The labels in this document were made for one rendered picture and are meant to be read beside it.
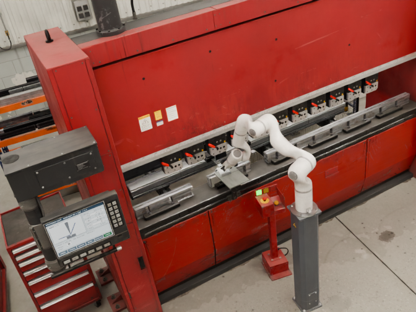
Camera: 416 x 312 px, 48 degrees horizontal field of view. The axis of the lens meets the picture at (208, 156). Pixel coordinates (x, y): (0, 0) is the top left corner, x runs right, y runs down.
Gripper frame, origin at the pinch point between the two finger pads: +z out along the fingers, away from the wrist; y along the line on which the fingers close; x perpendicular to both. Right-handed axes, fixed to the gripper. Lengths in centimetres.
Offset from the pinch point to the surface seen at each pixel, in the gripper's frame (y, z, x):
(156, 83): 41, -60, -60
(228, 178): 2.4, 1.9, 8.1
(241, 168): -17.4, 15.0, 1.5
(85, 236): 122, -57, 19
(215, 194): 14.8, 13.8, 13.5
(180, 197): 41.0, 17.8, 3.8
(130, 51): 54, -82, -77
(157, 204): 61, 15, 2
